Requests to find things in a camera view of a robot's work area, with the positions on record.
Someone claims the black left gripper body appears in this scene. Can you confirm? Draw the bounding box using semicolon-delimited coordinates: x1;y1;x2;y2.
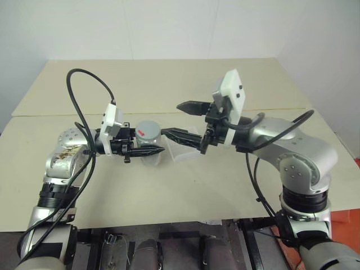
111;121;136;164

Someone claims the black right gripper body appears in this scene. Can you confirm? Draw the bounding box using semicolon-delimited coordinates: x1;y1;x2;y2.
200;102;230;155

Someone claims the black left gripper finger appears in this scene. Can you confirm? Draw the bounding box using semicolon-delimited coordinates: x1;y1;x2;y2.
129;146;165;158

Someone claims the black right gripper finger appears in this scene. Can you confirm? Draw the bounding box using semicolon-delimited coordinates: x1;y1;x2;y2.
161;128;204;149
176;100;212;116

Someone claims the clear plastic jar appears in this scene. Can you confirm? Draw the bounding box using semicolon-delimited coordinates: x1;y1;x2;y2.
138;139;163;168

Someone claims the clear jar with grey lid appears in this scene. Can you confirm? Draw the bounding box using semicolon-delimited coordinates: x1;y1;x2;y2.
134;120;163;147

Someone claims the clear plastic box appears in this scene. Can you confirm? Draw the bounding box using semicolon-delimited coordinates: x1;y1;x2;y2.
165;125;201;164

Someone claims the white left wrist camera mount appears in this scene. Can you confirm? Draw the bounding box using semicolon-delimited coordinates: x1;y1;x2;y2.
100;102;124;156

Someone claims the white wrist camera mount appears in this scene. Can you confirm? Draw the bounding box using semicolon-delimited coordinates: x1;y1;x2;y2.
211;68;247;147
100;102;124;156

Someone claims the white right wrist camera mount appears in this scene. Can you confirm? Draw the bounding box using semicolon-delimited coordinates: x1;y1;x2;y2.
211;68;247;147

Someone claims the black metal frame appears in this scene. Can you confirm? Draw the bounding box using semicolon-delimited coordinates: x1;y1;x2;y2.
75;218;282;270

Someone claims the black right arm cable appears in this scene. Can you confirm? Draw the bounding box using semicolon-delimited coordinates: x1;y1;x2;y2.
223;109;315;243

